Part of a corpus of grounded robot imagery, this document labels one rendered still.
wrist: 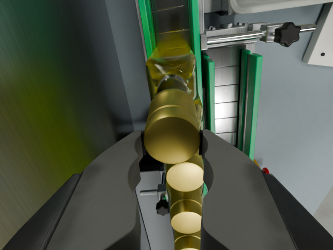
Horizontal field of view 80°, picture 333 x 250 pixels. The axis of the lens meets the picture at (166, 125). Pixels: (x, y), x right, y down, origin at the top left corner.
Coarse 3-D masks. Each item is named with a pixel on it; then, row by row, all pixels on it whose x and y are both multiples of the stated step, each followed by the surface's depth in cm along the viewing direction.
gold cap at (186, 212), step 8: (176, 192) 22; (184, 192) 21; (192, 192) 21; (200, 192) 23; (176, 200) 21; (184, 200) 20; (192, 200) 20; (200, 200) 21; (176, 208) 20; (184, 208) 19; (192, 208) 19; (200, 208) 20; (176, 216) 19; (184, 216) 19; (192, 216) 19; (200, 216) 19; (176, 224) 20; (184, 224) 20; (192, 224) 20; (200, 224) 20; (184, 232) 20; (192, 232) 20
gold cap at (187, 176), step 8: (192, 160) 17; (200, 160) 17; (168, 168) 17; (176, 168) 17; (184, 168) 17; (192, 168) 16; (200, 168) 16; (168, 176) 17; (176, 176) 17; (184, 176) 17; (192, 176) 17; (200, 176) 17; (176, 184) 17; (184, 184) 17; (192, 184) 17; (200, 184) 17
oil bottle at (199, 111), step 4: (200, 100) 26; (196, 104) 24; (200, 104) 24; (196, 108) 23; (200, 108) 24; (196, 112) 23; (200, 112) 23; (200, 116) 23; (200, 120) 23; (200, 124) 23; (200, 128) 23
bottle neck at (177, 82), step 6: (162, 78) 20; (168, 78) 19; (174, 78) 19; (180, 78) 19; (162, 84) 18; (168, 84) 17; (174, 84) 17; (180, 84) 17; (162, 90) 16; (186, 90) 18
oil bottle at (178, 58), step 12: (156, 48) 30; (168, 48) 28; (180, 48) 26; (156, 60) 21; (168, 60) 21; (180, 60) 20; (192, 60) 21; (156, 72) 20; (168, 72) 20; (180, 72) 20; (192, 72) 20; (156, 84) 21; (192, 84) 21; (192, 96) 21
